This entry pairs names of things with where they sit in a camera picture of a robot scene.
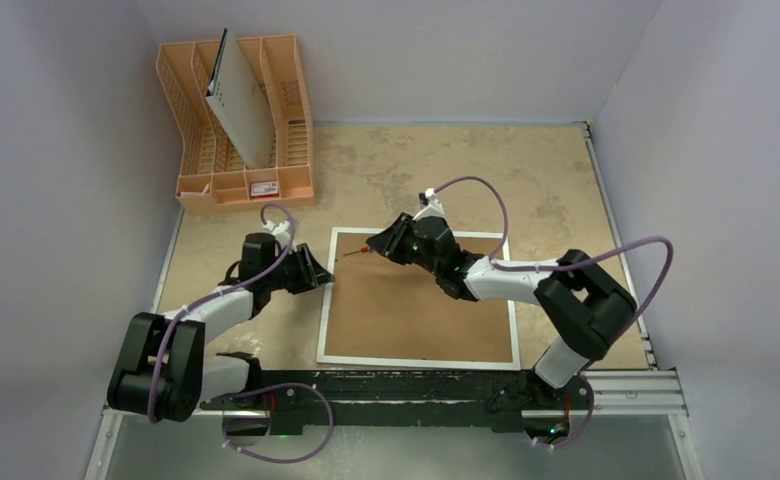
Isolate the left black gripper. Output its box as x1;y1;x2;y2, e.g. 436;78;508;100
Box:
264;243;333;295

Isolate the blue handled screwdriver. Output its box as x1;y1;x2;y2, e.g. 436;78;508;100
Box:
341;246;372;258

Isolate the white picture frame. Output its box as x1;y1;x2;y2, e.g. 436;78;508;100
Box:
316;227;521;370

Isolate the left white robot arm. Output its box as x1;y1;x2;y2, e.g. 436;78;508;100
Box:
106;233;335;423

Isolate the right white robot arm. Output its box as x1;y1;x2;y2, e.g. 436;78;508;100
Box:
366;213;637;407

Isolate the small red white box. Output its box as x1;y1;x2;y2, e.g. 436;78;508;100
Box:
249;181;280;199

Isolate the orange plastic file organizer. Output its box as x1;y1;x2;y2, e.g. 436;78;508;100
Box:
156;30;316;216

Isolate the white board in organizer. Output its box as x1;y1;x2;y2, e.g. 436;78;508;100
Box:
205;28;275;169

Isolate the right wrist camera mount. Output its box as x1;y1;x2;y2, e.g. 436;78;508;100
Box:
413;188;445;221

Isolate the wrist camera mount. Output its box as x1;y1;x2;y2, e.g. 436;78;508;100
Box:
413;188;445;221
263;220;296;247

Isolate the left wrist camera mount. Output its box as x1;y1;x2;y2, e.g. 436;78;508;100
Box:
263;220;296;247

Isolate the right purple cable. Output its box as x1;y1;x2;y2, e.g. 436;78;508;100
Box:
423;176;675;452

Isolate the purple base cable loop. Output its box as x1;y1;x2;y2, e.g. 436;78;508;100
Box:
222;384;337;465

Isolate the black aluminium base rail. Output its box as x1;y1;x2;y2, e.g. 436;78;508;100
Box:
101;367;689;439

